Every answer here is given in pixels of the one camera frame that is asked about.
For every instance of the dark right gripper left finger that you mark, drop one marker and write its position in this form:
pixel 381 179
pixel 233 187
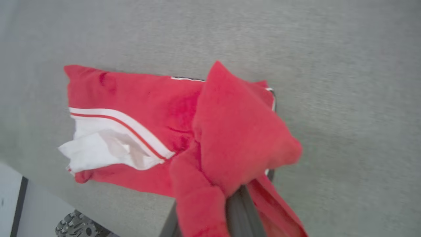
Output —
pixel 169 223

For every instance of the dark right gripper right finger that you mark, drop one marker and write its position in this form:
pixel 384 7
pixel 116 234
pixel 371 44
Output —
pixel 245 214

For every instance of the red and white jersey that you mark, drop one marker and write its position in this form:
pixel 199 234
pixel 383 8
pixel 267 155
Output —
pixel 230 131

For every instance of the metal robot base wheel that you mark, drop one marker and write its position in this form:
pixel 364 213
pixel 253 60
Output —
pixel 80 226

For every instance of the black floor edge strip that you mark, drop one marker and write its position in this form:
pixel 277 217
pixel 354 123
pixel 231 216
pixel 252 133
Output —
pixel 18 210

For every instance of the grey fabric-covered table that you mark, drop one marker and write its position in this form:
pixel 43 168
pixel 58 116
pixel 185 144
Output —
pixel 345 82

